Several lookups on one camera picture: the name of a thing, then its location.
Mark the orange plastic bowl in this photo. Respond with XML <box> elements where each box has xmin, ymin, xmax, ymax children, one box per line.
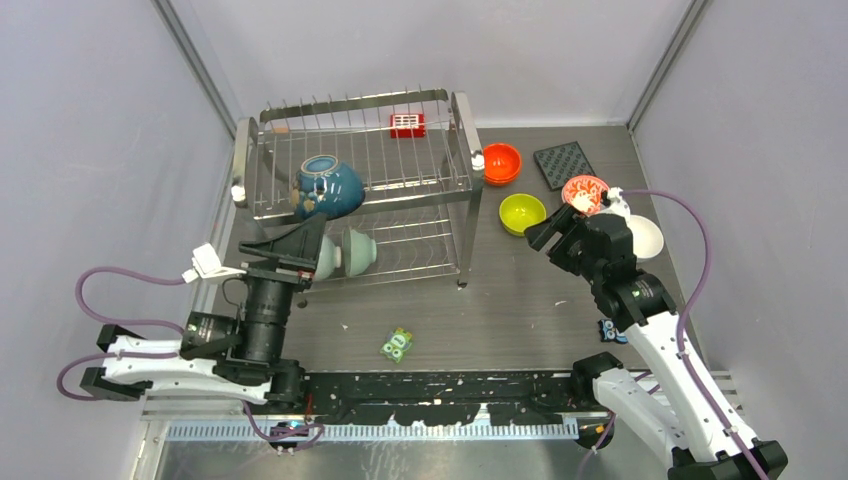
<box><xmin>483</xmin><ymin>143</ymin><xmax>522</xmax><ymax>178</ymax></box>
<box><xmin>484</xmin><ymin>176</ymin><xmax>516</xmax><ymax>187</ymax></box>

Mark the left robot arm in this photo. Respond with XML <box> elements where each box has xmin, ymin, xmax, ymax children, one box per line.
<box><xmin>79</xmin><ymin>214</ymin><xmax>328</xmax><ymax>414</ymax></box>

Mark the blue owl puzzle piece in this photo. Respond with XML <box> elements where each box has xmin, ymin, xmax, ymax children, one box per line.
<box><xmin>598</xmin><ymin>319</ymin><xmax>628</xmax><ymax>345</ymax></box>

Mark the white plate in rack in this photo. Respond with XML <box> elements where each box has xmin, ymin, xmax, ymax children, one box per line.
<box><xmin>314</xmin><ymin>235</ymin><xmax>342</xmax><ymax>282</ymax></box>

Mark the plain white bowl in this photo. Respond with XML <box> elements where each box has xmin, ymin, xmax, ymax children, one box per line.
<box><xmin>628</xmin><ymin>215</ymin><xmax>665</xmax><ymax>263</ymax></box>

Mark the green owl puzzle piece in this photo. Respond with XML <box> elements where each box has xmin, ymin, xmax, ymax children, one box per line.
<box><xmin>380</xmin><ymin>327</ymin><xmax>413</xmax><ymax>363</ymax></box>

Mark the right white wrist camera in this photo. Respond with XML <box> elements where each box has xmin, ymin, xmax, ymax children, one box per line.
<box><xmin>597</xmin><ymin>187</ymin><xmax>631</xmax><ymax>222</ymax></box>

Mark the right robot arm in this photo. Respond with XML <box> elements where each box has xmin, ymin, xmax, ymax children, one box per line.
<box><xmin>524</xmin><ymin>204</ymin><xmax>788</xmax><ymax>479</ymax></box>

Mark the dark grey studded baseplate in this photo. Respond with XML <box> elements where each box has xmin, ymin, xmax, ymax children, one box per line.
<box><xmin>532</xmin><ymin>141</ymin><xmax>595</xmax><ymax>191</ymax></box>

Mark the red white toy block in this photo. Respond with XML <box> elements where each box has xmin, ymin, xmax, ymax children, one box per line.
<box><xmin>389</xmin><ymin>113</ymin><xmax>427</xmax><ymax>139</ymax></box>

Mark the yellow bowl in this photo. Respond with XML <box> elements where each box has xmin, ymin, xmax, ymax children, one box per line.
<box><xmin>498</xmin><ymin>193</ymin><xmax>547</xmax><ymax>237</ymax></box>

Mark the metal two-tier dish rack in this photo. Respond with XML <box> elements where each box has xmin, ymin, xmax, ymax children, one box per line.
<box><xmin>231</xmin><ymin>89</ymin><xmax>484</xmax><ymax>290</ymax></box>

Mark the pale green ceramic bowl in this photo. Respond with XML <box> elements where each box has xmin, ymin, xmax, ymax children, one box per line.
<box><xmin>342</xmin><ymin>228</ymin><xmax>377</xmax><ymax>277</ymax></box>

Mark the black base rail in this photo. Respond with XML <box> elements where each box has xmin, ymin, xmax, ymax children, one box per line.
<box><xmin>245</xmin><ymin>370</ymin><xmax>637</xmax><ymax>429</ymax></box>

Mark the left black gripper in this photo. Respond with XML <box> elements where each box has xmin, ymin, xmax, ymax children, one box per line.
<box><xmin>241</xmin><ymin>213</ymin><xmax>330</xmax><ymax>365</ymax></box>

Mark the dark blue ceramic bowl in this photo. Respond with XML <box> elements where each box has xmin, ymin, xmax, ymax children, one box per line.
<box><xmin>290</xmin><ymin>154</ymin><xmax>366</xmax><ymax>220</ymax></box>

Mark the white bowl red pattern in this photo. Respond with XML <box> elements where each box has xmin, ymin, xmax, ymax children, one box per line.
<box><xmin>561</xmin><ymin>175</ymin><xmax>609</xmax><ymax>215</ymax></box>

